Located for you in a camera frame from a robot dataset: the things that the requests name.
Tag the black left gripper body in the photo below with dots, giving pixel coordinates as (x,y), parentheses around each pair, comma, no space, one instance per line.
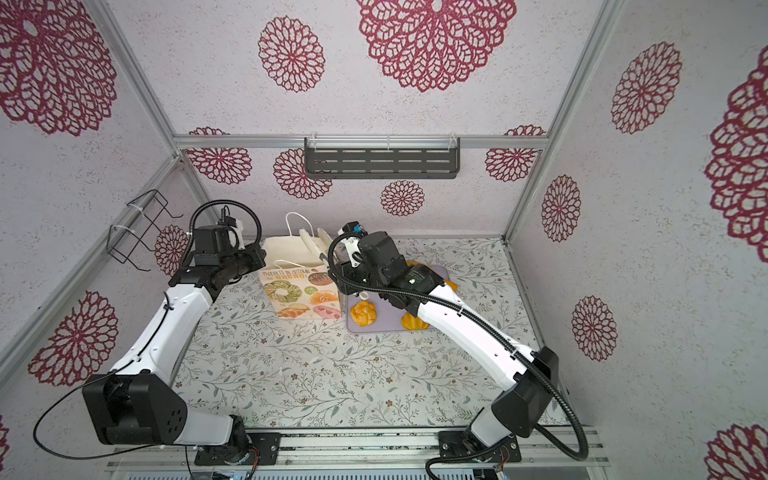
(244,261)

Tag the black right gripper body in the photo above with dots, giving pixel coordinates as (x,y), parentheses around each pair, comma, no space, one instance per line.
(361,275)

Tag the cream bread tongs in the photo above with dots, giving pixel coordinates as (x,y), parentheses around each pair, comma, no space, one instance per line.
(317,243)

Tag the printed white paper bag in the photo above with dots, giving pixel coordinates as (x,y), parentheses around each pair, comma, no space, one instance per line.
(296,284)

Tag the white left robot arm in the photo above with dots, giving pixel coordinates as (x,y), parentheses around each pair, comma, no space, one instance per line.
(135,404)

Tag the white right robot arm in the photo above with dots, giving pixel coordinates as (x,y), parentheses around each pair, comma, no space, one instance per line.
(527,378)

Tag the orange shell bread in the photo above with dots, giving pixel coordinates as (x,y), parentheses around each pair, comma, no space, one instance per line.
(413,323)

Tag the knotted golden bun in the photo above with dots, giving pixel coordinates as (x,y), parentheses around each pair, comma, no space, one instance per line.
(364,314)

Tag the lilac plastic tray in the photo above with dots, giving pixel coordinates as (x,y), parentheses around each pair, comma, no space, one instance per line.
(388,318)

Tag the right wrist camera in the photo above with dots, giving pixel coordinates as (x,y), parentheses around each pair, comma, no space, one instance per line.
(374,258)

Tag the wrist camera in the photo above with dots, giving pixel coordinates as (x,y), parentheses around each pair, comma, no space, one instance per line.
(213,244)
(374,258)

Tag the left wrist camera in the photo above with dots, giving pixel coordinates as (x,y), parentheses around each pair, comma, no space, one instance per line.
(213,244)

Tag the black wire wall rack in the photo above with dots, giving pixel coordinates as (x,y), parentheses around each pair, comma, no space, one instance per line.
(126,237)

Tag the grey wall shelf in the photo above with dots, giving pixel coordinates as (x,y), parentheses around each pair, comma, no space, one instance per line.
(382,160)

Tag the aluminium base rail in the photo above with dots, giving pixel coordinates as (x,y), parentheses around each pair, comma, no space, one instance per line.
(371,453)

